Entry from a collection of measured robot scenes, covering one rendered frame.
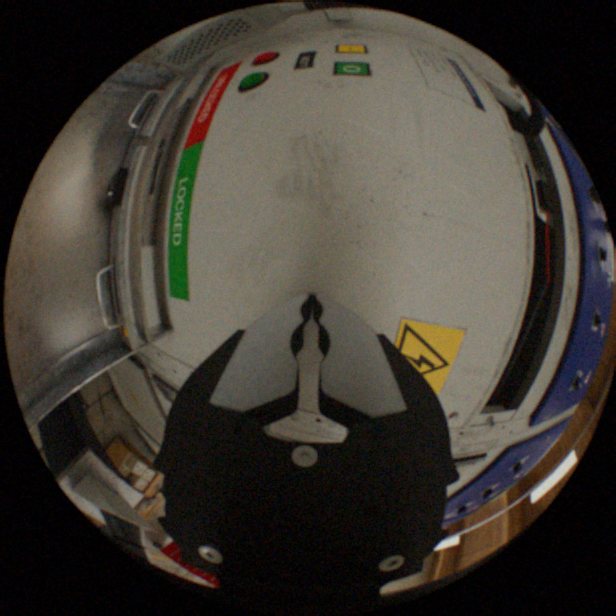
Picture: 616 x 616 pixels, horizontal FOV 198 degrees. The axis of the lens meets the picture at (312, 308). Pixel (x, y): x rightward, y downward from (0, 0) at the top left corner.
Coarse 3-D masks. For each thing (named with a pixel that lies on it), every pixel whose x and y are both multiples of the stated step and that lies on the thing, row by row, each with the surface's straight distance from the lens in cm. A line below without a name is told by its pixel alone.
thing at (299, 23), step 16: (304, 16) 51; (320, 16) 51; (336, 16) 48; (352, 16) 50; (368, 16) 50; (384, 16) 50; (400, 16) 51; (176, 32) 64; (272, 32) 52; (288, 32) 52; (400, 32) 50; (416, 32) 51; (432, 32) 52; (160, 48) 67; (224, 48) 57; (448, 48) 52; (464, 48) 54; (192, 64) 62; (480, 64) 55; (496, 64) 57; (496, 80) 53; (512, 80) 59
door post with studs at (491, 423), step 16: (144, 352) 53; (160, 352) 44; (176, 368) 41; (288, 416) 30; (304, 416) 28; (480, 416) 34; (496, 416) 37; (528, 416) 48; (320, 432) 30; (336, 432) 30; (464, 432) 35; (480, 432) 38; (496, 432) 42; (512, 432) 47
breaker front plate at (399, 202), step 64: (320, 64) 23; (384, 64) 23; (256, 128) 18; (320, 128) 16; (384, 128) 16; (448, 128) 18; (256, 192) 15; (320, 192) 13; (384, 192) 13; (448, 192) 14; (512, 192) 19; (192, 256) 19; (256, 256) 15; (320, 256) 13; (384, 256) 13; (448, 256) 14; (512, 256) 17; (192, 320) 21; (384, 320) 13; (448, 320) 14; (512, 320) 18; (448, 384) 17
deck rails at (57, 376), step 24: (120, 72) 53; (144, 72) 52; (168, 72) 51; (96, 336) 43; (120, 336) 45; (72, 360) 43; (96, 360) 42; (120, 360) 39; (48, 384) 45; (72, 384) 40; (24, 408) 50; (48, 408) 40
